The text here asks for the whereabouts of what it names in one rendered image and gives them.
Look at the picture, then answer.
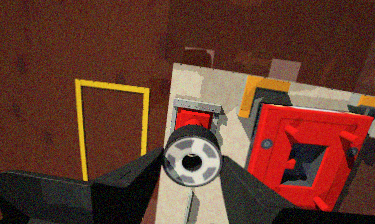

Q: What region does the beige flat slab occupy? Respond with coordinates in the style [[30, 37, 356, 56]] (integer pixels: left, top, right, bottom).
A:
[[155, 63, 375, 224]]

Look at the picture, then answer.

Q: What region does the black wheel with grey hub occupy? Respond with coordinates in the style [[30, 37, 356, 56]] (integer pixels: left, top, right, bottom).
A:
[[162, 125, 223, 187]]

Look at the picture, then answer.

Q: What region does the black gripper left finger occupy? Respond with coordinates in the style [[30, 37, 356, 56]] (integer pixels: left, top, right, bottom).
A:
[[0, 147, 164, 224]]

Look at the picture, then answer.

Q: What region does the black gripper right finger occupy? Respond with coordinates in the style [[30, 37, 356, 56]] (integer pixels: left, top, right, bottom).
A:
[[220, 155, 375, 224]]

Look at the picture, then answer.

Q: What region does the yellow rectangular outline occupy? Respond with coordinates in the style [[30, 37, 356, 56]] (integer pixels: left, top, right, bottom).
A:
[[75, 79, 150, 181]]

